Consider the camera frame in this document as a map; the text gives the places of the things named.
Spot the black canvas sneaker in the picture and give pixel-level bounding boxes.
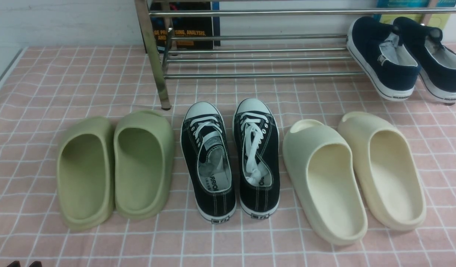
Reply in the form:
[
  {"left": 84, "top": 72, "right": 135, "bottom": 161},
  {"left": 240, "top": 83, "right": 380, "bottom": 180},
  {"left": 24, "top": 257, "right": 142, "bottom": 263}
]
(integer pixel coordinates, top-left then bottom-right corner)
[
  {"left": 232, "top": 98, "right": 280, "bottom": 220},
  {"left": 180, "top": 102, "right": 237, "bottom": 224}
]

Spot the metal shoe rack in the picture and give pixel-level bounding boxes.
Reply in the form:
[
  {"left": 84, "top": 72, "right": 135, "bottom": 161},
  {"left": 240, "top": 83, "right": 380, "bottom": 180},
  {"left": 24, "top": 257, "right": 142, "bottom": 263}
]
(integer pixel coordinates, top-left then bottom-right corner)
[{"left": 135, "top": 0, "right": 456, "bottom": 110}]

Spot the left navy slip-on shoe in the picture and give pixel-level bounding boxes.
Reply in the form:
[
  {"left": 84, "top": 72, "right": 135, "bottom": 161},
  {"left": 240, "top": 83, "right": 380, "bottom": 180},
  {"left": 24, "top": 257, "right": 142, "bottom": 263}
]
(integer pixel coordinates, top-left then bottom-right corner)
[{"left": 347, "top": 16, "right": 421, "bottom": 101}]

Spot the navy slip-on shoe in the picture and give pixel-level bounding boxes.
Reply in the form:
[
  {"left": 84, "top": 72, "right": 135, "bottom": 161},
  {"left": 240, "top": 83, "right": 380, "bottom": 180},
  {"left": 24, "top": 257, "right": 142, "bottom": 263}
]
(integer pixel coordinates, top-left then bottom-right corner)
[
  {"left": 347, "top": 16, "right": 421, "bottom": 101},
  {"left": 393, "top": 17, "right": 456, "bottom": 105}
]

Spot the right navy slip-on shoe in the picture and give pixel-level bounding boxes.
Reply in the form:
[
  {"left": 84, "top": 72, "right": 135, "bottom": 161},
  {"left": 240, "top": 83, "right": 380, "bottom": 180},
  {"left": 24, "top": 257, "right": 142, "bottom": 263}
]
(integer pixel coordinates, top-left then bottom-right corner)
[{"left": 393, "top": 17, "right": 456, "bottom": 105}]

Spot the right green foam slide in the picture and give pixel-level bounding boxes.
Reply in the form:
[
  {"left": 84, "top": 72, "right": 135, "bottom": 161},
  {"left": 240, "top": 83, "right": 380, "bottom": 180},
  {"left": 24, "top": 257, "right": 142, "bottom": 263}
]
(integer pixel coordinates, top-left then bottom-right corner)
[{"left": 114, "top": 110, "right": 175, "bottom": 220}]

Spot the green foam slide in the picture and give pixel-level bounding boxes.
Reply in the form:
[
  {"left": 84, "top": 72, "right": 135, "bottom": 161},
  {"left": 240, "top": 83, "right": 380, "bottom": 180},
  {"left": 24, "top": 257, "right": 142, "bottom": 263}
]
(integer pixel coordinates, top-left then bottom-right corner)
[
  {"left": 56, "top": 116, "right": 115, "bottom": 231},
  {"left": 114, "top": 110, "right": 175, "bottom": 220}
]

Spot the left cream foam slide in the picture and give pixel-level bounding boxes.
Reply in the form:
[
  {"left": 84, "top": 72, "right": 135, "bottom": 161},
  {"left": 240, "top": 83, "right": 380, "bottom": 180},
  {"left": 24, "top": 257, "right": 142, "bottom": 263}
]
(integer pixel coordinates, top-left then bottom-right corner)
[{"left": 282, "top": 119, "right": 368, "bottom": 245}]

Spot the cream foam slide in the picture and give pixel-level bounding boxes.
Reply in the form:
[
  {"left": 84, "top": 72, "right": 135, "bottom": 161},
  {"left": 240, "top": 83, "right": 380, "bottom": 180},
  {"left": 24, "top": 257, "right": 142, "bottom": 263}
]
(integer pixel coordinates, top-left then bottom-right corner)
[
  {"left": 337, "top": 112, "right": 427, "bottom": 231},
  {"left": 282, "top": 119, "right": 368, "bottom": 245}
]

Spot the black book orange text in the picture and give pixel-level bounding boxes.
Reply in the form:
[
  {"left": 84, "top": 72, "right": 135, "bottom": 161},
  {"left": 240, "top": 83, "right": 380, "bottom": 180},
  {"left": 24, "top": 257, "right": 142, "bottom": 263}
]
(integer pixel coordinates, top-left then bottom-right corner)
[{"left": 150, "top": 1, "right": 220, "bottom": 53}]

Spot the left green foam slide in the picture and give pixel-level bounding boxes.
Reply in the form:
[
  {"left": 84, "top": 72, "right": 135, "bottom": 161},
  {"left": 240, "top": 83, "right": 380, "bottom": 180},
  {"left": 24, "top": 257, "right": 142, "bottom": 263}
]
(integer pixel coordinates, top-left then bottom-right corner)
[{"left": 56, "top": 116, "right": 115, "bottom": 231}]

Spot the right cream foam slide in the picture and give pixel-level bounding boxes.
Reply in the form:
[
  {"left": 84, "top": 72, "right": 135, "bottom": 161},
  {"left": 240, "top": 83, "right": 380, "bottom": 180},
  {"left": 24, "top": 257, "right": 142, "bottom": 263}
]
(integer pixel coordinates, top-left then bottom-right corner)
[{"left": 337, "top": 112, "right": 427, "bottom": 231}]

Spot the pink checkered tablecloth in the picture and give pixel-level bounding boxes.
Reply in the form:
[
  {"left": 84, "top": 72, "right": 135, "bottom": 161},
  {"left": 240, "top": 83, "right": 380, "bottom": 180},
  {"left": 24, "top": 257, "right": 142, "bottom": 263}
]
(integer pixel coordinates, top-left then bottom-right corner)
[{"left": 0, "top": 46, "right": 456, "bottom": 267}]

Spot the teal yellow book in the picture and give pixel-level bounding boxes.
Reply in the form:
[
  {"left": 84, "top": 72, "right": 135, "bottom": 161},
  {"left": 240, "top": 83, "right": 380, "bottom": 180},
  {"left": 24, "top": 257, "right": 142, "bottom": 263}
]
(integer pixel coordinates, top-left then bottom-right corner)
[{"left": 373, "top": 0, "right": 456, "bottom": 29}]

